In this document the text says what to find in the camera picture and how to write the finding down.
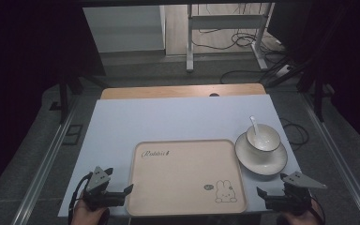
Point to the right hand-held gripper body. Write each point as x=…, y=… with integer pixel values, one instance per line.
x=293, y=197

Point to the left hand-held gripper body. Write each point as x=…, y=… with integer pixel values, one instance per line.
x=98, y=182

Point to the person's right hand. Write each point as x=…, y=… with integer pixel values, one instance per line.
x=303, y=218

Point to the person's left hand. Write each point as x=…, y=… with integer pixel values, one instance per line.
x=86, y=215

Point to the white plate with dark rim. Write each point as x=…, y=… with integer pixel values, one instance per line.
x=262, y=162

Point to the white bowl with dark rim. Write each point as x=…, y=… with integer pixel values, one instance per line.
x=267, y=140

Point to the beige rabbit print tray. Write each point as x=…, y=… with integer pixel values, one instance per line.
x=184, y=175

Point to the white ceramic spoon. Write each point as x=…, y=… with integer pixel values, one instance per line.
x=254, y=125

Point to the white table sheet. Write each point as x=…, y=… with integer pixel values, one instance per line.
x=168, y=118

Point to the black metal stand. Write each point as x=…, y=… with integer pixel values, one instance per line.
x=318, y=93
x=63, y=100

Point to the wooden table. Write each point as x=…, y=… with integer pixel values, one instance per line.
x=168, y=91

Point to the white power strip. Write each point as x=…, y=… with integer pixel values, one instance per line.
x=283, y=70

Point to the white cabinet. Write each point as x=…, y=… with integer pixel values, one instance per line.
x=125, y=28

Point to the metal floor rail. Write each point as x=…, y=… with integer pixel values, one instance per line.
x=47, y=162
x=340, y=159

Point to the white metal desk frame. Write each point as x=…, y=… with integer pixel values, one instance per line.
x=225, y=22

